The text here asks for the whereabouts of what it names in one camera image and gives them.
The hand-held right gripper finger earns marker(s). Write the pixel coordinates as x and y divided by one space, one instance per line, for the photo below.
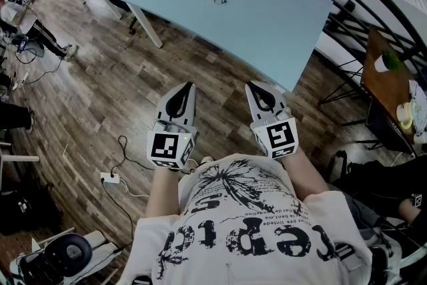
255 110
275 98

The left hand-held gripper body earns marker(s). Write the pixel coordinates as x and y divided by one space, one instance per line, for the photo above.
163 147

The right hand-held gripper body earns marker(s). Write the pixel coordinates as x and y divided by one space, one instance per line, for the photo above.
282 138

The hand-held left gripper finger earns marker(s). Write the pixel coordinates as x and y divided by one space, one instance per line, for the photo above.
191 110
162 106

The person's left forearm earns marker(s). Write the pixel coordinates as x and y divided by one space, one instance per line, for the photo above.
161 190

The person's right forearm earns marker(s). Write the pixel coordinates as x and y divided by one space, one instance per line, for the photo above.
302 173

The white power strip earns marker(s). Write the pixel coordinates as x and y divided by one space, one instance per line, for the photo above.
20 80
110 178

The white table leg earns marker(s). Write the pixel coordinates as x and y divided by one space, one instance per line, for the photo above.
146 26

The person's white printed shirt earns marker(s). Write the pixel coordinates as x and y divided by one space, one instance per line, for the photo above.
250 227

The brown wooden side table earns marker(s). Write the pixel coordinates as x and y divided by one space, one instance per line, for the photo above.
383 86

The small plant in white pot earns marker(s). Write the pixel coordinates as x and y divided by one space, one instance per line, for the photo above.
387 61

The white yellow tape roll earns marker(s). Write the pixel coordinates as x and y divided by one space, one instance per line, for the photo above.
407 125

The light patterned cloth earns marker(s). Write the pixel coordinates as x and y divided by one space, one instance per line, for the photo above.
418 106

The black round device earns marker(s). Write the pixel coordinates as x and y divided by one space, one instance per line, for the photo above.
66 253

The black bag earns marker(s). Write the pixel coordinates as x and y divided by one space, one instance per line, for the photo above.
26 210

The small blue screen device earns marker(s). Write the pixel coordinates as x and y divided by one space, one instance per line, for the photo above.
22 45

